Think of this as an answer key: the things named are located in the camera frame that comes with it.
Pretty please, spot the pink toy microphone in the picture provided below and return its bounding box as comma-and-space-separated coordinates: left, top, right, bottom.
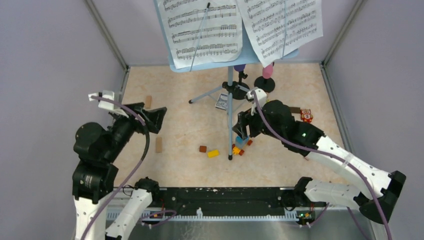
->
262, 62, 275, 79

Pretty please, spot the dark brown wooden block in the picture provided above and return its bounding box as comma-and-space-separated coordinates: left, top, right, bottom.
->
289, 107, 302, 114

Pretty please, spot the black left microphone stand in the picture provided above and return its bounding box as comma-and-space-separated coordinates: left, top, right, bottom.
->
222, 70, 250, 100

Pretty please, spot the yellow wooden block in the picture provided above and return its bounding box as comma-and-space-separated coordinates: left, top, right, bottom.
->
207, 149, 220, 158

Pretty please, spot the purple toy microphone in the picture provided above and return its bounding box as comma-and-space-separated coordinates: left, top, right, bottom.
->
233, 64, 246, 72

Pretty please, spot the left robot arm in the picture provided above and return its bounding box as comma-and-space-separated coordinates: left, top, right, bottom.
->
72, 102, 167, 240

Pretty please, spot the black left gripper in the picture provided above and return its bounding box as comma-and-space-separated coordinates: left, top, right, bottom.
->
103, 101, 168, 162

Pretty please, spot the wooden block far left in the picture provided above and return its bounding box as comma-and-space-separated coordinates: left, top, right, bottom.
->
144, 95, 153, 109

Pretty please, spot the wooden block near left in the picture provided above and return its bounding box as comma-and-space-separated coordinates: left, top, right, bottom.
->
155, 136, 163, 154

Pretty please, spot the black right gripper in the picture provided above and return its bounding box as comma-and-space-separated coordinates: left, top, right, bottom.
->
232, 100, 285, 141

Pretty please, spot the blue toy brick car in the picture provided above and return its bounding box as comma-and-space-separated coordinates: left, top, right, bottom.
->
232, 135, 253, 156

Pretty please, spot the blue playing card box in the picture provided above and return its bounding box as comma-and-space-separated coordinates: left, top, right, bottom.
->
215, 93, 228, 111

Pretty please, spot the brown wooden cylinder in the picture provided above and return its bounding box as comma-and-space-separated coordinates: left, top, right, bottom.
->
199, 145, 207, 153

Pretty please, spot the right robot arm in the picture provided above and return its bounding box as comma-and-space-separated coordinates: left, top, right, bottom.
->
232, 100, 407, 240

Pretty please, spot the red owl number block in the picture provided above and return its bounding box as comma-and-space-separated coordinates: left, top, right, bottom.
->
300, 109, 314, 123

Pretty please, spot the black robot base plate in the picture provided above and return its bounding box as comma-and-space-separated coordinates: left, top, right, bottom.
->
150, 187, 326, 217

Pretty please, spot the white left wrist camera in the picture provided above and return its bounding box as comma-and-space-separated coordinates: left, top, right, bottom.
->
88, 90, 129, 118

